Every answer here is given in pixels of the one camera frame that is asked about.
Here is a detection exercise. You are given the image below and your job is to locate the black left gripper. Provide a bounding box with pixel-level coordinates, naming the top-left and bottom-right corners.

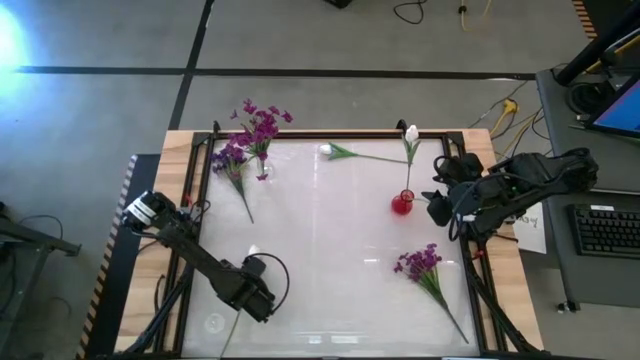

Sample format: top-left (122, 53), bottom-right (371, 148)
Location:
top-left (217, 269), bottom-right (277, 324)

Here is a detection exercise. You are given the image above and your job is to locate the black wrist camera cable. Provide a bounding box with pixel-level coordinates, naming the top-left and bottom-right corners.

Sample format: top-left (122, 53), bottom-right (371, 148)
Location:
top-left (243, 251), bottom-right (292, 317)
top-left (432, 153), bottom-right (506, 244)

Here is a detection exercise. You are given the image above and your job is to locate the violet artificial flower bunch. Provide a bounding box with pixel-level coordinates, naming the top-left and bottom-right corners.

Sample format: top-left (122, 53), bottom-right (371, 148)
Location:
top-left (208, 143), bottom-right (255, 225)

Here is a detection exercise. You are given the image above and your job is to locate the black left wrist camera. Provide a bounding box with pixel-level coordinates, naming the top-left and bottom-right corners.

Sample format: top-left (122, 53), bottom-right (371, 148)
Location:
top-left (242, 253), bottom-right (268, 277)

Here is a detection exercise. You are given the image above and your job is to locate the thin yellow floor cable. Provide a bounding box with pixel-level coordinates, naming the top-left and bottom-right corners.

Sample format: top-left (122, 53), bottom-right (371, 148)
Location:
top-left (458, 0), bottom-right (495, 33)

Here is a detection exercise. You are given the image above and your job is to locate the black left wrist camera cable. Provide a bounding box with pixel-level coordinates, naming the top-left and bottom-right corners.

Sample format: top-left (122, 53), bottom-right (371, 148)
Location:
top-left (243, 251), bottom-right (292, 317)

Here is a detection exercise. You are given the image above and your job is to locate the grey side desk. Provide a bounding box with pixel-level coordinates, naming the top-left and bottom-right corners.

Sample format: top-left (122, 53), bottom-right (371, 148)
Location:
top-left (535, 67), bottom-right (640, 309)

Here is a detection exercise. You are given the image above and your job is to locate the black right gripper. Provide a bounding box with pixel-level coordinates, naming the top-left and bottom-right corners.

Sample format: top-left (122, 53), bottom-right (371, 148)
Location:
top-left (421, 180), bottom-right (489, 228)

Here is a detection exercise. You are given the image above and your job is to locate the black floor cable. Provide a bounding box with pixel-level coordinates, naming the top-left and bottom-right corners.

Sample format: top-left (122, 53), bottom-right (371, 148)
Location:
top-left (392, 0), bottom-right (430, 26)

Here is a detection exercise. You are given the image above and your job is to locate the grey metal stand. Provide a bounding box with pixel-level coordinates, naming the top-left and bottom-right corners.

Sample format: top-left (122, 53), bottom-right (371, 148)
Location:
top-left (0, 199), bottom-right (83, 360)

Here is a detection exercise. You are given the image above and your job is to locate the red glass vase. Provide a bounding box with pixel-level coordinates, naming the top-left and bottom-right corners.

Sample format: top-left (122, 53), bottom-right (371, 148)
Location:
top-left (390, 188), bottom-right (416, 217)

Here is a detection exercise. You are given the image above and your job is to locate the black coiled cable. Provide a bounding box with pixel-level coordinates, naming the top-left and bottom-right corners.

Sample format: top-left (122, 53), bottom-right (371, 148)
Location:
top-left (564, 73), bottom-right (604, 115)

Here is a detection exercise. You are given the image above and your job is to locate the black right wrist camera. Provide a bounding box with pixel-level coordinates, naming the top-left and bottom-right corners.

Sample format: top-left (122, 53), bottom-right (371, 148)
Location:
top-left (432, 151), bottom-right (486, 189)

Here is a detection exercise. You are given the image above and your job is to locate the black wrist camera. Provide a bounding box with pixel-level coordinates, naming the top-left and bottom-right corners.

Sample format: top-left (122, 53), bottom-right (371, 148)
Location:
top-left (242, 253), bottom-right (268, 277)
top-left (432, 151), bottom-right (486, 189)

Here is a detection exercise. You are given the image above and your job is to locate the black platform with striped edge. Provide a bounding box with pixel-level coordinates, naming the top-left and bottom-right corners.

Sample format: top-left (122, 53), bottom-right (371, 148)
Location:
top-left (74, 152), bottom-right (169, 360)

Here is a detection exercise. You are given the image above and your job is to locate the black computer keyboard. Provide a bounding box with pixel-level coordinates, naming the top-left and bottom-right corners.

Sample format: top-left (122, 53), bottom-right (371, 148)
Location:
top-left (568, 203), bottom-right (640, 261)

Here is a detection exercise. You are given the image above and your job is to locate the yellow cable with plug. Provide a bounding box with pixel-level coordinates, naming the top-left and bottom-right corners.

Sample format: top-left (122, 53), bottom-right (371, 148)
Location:
top-left (488, 98), bottom-right (544, 151)

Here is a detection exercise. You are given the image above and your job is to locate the clear glass vase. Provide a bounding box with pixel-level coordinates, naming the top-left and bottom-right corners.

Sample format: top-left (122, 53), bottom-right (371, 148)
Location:
top-left (254, 157), bottom-right (276, 182)

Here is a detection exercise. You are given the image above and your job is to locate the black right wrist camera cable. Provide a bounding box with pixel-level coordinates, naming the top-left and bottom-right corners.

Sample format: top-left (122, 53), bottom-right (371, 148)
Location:
top-left (432, 153), bottom-right (506, 244)

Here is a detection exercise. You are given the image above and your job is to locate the small clear round disc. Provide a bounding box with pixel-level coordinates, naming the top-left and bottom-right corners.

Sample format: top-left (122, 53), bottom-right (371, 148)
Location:
top-left (203, 311), bottom-right (228, 335)

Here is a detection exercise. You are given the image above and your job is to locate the black pole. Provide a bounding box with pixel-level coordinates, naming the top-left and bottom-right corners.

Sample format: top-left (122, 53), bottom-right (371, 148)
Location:
top-left (553, 2), bottom-right (640, 87)

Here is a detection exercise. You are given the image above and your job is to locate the laptop with blue screen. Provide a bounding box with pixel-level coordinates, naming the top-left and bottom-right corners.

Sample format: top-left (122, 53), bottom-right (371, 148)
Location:
top-left (582, 69), bottom-right (640, 140)

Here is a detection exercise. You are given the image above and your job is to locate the black diagonal frame brace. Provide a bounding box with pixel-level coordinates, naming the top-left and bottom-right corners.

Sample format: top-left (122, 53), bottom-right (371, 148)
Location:
top-left (122, 269), bottom-right (195, 357)
top-left (464, 269), bottom-right (539, 355)

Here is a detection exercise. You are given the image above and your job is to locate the white paper note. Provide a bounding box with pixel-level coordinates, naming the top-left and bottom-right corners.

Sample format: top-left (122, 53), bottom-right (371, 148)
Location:
top-left (511, 207), bottom-right (549, 255)

